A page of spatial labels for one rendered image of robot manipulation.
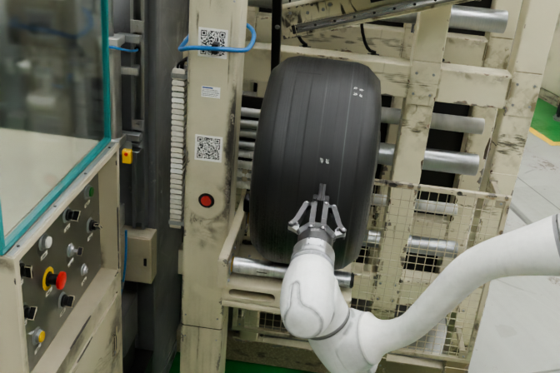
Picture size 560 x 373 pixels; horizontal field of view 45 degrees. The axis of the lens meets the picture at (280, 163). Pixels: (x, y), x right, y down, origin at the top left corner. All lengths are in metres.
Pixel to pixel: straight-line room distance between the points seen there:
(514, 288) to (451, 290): 2.58
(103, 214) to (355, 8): 0.94
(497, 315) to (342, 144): 2.09
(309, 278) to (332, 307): 0.07
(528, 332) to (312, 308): 2.34
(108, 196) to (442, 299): 0.92
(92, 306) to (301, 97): 0.73
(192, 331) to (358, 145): 0.87
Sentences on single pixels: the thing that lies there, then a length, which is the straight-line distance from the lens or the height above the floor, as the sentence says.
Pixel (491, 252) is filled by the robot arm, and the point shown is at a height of 1.39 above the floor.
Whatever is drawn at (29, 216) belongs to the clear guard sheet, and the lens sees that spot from 1.37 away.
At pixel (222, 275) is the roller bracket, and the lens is 1.87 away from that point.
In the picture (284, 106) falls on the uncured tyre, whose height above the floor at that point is 1.40.
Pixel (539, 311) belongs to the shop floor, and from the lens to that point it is 3.66.
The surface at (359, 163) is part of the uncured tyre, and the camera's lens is 1.61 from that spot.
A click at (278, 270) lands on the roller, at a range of 1.88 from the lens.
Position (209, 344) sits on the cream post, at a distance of 2.17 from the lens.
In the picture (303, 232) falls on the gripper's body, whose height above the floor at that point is 1.24.
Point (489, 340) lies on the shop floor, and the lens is 3.36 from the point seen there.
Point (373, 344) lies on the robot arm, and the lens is 1.34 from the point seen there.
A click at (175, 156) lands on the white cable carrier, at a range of 1.87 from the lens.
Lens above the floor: 1.95
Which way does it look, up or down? 24 degrees down
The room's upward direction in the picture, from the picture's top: 5 degrees clockwise
